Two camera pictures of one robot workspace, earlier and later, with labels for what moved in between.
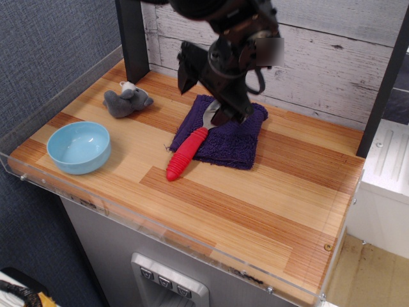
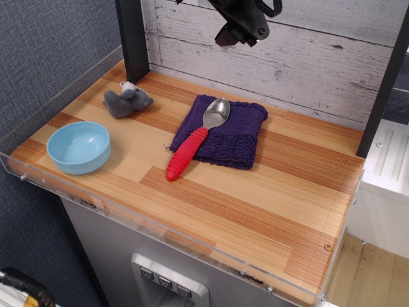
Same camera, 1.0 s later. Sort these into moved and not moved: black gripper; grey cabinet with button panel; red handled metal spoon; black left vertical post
Moved: black gripper
Not moved: grey cabinet with button panel; black left vertical post; red handled metal spoon
